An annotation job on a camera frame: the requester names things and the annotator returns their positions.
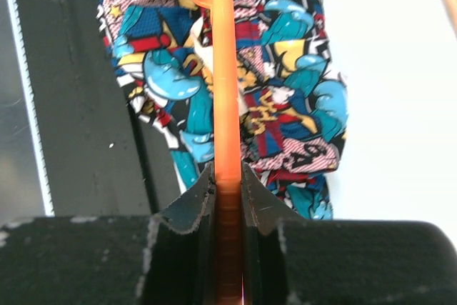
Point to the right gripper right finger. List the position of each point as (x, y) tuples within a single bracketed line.
[(292, 260)]

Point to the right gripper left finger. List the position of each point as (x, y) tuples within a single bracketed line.
[(165, 258)]

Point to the orange hanger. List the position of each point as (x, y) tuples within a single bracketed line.
[(227, 154)]

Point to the comic print shorts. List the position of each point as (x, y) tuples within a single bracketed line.
[(292, 101)]

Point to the light blue cable duct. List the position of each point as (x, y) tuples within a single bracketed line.
[(28, 92)]

